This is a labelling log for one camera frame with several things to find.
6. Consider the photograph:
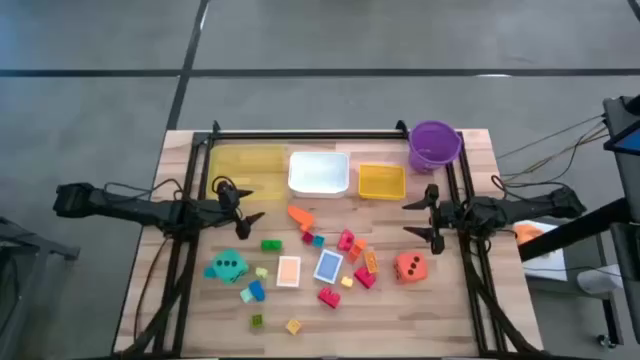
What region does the blue tablet screen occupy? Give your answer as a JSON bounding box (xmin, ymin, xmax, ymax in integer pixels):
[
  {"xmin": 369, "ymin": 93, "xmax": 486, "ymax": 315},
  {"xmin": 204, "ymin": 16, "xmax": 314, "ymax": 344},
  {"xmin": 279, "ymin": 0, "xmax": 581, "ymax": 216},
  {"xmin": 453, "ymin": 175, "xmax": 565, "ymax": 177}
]
[{"xmin": 603, "ymin": 119, "xmax": 640, "ymax": 156}]

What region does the long orange toy block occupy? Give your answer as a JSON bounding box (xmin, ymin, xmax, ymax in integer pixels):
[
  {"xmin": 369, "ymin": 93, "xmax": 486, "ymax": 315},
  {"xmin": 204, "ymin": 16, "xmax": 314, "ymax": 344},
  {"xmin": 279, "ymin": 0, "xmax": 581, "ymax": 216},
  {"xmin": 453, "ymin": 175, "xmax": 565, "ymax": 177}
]
[{"xmin": 287, "ymin": 204, "xmax": 316, "ymax": 234}]

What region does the thin grey wire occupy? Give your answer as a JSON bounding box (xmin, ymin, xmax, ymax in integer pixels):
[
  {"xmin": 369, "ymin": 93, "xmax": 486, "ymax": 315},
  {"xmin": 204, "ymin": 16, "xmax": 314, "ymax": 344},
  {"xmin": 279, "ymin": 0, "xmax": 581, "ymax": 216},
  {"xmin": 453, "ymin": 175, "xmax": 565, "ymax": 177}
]
[
  {"xmin": 501, "ymin": 130, "xmax": 609, "ymax": 179},
  {"xmin": 496, "ymin": 114, "xmax": 607, "ymax": 160}
]

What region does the orange object on side table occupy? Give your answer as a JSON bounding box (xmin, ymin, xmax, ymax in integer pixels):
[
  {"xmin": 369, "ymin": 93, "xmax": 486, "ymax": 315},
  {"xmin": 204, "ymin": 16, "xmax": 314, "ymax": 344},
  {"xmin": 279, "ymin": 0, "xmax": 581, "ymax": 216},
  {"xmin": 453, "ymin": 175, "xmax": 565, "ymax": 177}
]
[{"xmin": 514, "ymin": 223, "xmax": 545, "ymax": 246}]

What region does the yellow slotted plastic basket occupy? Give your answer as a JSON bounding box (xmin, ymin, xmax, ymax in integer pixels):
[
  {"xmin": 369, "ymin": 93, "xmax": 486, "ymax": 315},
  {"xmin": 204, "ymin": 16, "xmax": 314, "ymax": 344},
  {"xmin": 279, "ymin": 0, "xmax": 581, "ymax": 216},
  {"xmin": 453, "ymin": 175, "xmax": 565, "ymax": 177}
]
[{"xmin": 357, "ymin": 163, "xmax": 407, "ymax": 201}]

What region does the red two-stud block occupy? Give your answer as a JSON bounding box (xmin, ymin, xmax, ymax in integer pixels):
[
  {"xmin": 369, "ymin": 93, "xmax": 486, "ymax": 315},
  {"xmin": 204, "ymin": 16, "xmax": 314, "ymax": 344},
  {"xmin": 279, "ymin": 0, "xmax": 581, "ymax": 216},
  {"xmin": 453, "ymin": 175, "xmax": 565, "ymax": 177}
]
[
  {"xmin": 317, "ymin": 287, "xmax": 342, "ymax": 310},
  {"xmin": 353, "ymin": 266, "xmax": 377, "ymax": 290}
]

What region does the orange foam die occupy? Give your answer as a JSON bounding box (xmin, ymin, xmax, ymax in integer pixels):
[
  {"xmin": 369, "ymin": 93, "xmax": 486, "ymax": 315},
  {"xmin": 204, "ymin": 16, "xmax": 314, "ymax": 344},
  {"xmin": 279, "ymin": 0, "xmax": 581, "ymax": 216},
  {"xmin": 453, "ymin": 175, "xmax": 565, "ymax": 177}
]
[{"xmin": 393, "ymin": 251, "xmax": 429, "ymax": 285}]

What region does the black equipment post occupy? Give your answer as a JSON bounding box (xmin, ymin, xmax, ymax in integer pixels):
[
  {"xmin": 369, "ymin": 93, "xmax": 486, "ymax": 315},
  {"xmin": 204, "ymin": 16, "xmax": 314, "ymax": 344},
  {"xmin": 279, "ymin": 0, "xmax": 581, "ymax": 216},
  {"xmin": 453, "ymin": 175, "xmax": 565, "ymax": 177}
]
[{"xmin": 602, "ymin": 94, "xmax": 640, "ymax": 346}]

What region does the orange playing card box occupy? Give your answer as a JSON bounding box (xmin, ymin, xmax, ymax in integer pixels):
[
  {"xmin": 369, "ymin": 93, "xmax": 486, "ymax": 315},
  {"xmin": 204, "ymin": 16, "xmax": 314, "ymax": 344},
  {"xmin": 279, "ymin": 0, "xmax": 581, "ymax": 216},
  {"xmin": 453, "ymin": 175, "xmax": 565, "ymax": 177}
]
[{"xmin": 276, "ymin": 255, "xmax": 302, "ymax": 289}]

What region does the purple bucket with face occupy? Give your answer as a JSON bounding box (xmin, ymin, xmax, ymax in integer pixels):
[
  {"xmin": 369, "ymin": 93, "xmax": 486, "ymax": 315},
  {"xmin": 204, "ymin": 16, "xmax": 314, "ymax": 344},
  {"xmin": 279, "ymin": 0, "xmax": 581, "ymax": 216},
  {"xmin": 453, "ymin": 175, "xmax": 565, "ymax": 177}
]
[{"xmin": 408, "ymin": 120, "xmax": 463, "ymax": 175}]

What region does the white side table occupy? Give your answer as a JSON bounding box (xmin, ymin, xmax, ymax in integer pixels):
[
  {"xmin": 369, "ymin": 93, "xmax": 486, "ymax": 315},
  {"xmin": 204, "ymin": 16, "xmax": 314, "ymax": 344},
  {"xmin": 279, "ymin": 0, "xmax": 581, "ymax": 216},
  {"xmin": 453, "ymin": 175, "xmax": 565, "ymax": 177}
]
[{"xmin": 512, "ymin": 218, "xmax": 570, "ymax": 282}]

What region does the yellow translucent plastic tray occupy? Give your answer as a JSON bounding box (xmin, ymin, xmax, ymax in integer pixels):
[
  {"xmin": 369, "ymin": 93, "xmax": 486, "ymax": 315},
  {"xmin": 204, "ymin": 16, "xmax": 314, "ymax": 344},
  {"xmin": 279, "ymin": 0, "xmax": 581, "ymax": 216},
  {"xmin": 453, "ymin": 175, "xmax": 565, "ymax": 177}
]
[{"xmin": 206, "ymin": 144, "xmax": 289, "ymax": 202}]

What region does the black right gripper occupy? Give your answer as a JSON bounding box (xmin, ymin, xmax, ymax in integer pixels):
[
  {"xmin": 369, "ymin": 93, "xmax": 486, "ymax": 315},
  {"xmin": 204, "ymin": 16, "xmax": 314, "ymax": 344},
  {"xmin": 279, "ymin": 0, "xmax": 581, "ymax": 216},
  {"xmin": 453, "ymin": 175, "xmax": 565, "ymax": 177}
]
[{"xmin": 402, "ymin": 183, "xmax": 481, "ymax": 256}]

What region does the blue playing card box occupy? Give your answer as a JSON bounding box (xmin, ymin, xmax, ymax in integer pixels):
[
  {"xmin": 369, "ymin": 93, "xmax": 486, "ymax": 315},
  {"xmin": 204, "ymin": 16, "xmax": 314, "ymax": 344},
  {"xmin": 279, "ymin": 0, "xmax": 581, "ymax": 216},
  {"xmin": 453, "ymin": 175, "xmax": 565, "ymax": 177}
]
[{"xmin": 313, "ymin": 248, "xmax": 345, "ymax": 285}]

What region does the white paper roll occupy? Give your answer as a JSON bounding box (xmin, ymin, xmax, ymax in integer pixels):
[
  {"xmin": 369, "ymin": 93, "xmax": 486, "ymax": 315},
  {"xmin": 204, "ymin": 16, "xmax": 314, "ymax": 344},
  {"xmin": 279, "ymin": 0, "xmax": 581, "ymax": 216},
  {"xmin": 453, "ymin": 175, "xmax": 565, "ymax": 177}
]
[{"xmin": 576, "ymin": 263, "xmax": 625, "ymax": 295}]

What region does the orange sloped block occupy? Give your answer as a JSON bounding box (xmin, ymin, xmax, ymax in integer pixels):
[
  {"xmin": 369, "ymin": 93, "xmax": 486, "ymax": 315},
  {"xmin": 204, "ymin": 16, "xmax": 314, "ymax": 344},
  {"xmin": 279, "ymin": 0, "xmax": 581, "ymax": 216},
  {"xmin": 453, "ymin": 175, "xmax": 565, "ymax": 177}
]
[{"xmin": 347, "ymin": 238, "xmax": 368, "ymax": 264}]

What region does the black diagonal beam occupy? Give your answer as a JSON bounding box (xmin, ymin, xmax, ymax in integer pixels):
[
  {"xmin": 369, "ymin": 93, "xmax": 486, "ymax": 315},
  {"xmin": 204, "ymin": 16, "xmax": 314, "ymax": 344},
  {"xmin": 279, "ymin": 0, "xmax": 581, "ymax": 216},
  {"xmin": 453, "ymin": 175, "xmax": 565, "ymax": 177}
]
[{"xmin": 517, "ymin": 197, "xmax": 632, "ymax": 262}]

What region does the black left wrist camera cable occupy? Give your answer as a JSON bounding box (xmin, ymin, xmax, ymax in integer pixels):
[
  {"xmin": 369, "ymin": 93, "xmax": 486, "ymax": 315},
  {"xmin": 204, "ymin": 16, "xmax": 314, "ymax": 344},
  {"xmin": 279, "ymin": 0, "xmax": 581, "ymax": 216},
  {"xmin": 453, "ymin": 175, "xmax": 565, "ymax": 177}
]
[{"xmin": 211, "ymin": 175, "xmax": 237, "ymax": 195}]

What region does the teal foam die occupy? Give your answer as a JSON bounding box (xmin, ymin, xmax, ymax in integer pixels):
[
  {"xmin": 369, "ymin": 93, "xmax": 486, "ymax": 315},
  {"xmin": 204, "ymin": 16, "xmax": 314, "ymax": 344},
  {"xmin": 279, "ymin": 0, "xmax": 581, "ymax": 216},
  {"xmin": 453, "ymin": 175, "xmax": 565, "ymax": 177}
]
[{"xmin": 212, "ymin": 248, "xmax": 250, "ymax": 286}]

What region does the grey metal rack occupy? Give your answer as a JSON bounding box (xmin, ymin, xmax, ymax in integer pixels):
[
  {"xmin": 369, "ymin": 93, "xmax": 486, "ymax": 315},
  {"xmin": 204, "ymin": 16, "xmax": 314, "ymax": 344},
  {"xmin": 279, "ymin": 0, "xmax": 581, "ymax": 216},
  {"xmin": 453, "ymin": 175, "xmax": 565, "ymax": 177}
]
[{"xmin": 0, "ymin": 215, "xmax": 81, "ymax": 360}]

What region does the white plastic bin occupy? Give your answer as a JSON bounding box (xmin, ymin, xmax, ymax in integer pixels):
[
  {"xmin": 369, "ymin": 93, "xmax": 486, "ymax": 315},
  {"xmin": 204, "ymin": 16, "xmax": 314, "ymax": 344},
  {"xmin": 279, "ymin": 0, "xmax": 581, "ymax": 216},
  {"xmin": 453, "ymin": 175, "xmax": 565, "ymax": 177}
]
[{"xmin": 287, "ymin": 151, "xmax": 351, "ymax": 199}]

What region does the dark cable beside table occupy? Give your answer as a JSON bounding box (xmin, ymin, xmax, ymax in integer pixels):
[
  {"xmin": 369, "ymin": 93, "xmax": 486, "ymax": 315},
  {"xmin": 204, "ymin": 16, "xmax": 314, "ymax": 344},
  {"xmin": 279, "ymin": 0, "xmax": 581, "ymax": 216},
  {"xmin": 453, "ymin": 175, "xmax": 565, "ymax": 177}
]
[{"xmin": 131, "ymin": 234, "xmax": 170, "ymax": 342}]

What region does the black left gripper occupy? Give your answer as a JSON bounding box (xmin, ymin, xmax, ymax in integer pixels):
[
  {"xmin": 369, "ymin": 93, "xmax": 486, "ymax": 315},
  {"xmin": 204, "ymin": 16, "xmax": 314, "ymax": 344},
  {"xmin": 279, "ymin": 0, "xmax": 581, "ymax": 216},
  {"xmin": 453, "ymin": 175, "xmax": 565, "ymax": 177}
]
[{"xmin": 197, "ymin": 178, "xmax": 266, "ymax": 241}]

